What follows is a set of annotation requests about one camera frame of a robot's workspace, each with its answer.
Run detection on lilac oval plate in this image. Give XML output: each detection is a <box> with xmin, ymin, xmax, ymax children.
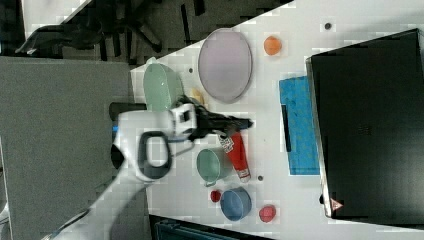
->
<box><xmin>198</xmin><ymin>28</ymin><xmax>252</xmax><ymax>103</ymax></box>

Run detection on red ketchup bottle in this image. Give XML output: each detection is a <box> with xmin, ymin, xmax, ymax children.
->
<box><xmin>219</xmin><ymin>132</ymin><xmax>251</xmax><ymax>183</ymax></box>

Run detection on green mug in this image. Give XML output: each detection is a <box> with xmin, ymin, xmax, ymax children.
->
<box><xmin>196</xmin><ymin>148</ymin><xmax>233</xmax><ymax>187</ymax></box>

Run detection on orange toy fruit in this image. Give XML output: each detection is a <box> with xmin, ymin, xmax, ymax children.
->
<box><xmin>263</xmin><ymin>36</ymin><xmax>282</xmax><ymax>56</ymax></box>

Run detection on toy banana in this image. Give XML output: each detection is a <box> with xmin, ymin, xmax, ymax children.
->
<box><xmin>191</xmin><ymin>88</ymin><xmax>205</xmax><ymax>105</ymax></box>

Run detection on black toaster oven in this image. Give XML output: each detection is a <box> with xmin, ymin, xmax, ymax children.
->
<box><xmin>306</xmin><ymin>29</ymin><xmax>424</xmax><ymax>229</ymax></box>

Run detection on red toy fruit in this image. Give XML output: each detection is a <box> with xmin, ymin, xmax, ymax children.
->
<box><xmin>259</xmin><ymin>205</ymin><xmax>276</xmax><ymax>223</ymax></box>

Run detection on black cylinder holder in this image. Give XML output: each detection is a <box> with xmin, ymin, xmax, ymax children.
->
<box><xmin>109</xmin><ymin>102</ymin><xmax>147</xmax><ymax>121</ymax></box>

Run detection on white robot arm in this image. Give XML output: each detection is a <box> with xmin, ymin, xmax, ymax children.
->
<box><xmin>41</xmin><ymin>95</ymin><xmax>253</xmax><ymax>240</ymax></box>

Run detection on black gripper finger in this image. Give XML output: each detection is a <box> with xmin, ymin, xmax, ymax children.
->
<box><xmin>227</xmin><ymin>116</ymin><xmax>253</xmax><ymax>131</ymax></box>

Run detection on oven door with handle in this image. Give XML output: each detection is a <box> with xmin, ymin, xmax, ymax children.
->
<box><xmin>279</xmin><ymin>76</ymin><xmax>320</xmax><ymax>176</ymax></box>

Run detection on blue cup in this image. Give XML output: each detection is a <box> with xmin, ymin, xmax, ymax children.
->
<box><xmin>220</xmin><ymin>187</ymin><xmax>252</xmax><ymax>221</ymax></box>

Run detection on black office chair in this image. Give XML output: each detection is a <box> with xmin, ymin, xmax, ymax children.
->
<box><xmin>15</xmin><ymin>0</ymin><xmax>162</xmax><ymax>64</ymax></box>

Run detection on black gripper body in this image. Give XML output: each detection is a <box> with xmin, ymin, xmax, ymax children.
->
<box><xmin>179</xmin><ymin>95</ymin><xmax>228</xmax><ymax>140</ymax></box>

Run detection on small red strawberry toy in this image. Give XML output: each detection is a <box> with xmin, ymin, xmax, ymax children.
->
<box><xmin>210</xmin><ymin>190</ymin><xmax>221</xmax><ymax>203</ymax></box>

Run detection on green colander basket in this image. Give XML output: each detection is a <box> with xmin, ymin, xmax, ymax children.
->
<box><xmin>143</xmin><ymin>57</ymin><xmax>184</xmax><ymax>111</ymax></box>

